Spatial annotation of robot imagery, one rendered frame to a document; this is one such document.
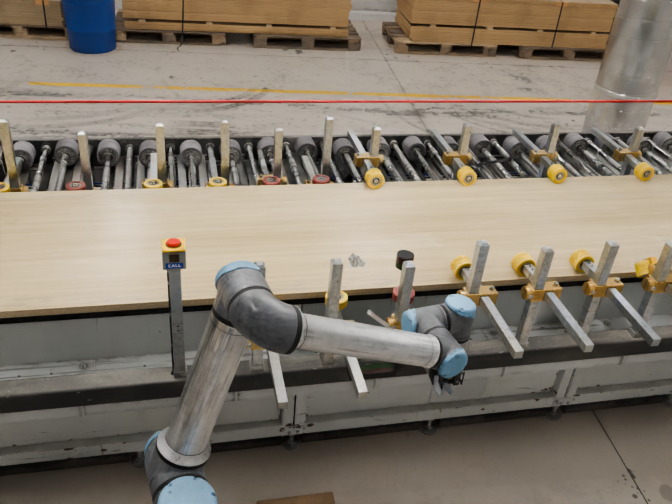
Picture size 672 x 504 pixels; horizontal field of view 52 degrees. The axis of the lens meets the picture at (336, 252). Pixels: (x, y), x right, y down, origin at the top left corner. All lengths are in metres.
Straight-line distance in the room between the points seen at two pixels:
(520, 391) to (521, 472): 0.36
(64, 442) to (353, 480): 1.17
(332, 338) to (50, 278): 1.26
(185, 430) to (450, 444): 1.64
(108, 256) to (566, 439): 2.17
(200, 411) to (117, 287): 0.80
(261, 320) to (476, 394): 1.81
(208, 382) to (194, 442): 0.20
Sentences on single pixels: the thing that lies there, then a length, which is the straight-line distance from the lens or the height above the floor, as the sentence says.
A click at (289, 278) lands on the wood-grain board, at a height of 0.90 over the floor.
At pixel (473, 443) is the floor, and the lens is 3.30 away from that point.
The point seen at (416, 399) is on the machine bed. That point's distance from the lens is 3.13.
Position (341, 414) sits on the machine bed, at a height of 0.17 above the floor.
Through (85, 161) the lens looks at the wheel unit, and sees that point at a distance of 3.21.
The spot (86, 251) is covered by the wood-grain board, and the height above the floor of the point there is 0.90.
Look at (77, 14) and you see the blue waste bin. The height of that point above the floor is 0.39.
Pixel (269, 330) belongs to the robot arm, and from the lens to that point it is 1.56.
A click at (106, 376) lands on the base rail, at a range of 2.47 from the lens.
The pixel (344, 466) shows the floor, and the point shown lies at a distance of 3.10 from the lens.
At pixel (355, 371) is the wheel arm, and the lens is 2.26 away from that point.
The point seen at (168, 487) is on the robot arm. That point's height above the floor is 0.87.
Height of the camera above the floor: 2.38
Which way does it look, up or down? 33 degrees down
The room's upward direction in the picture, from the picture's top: 6 degrees clockwise
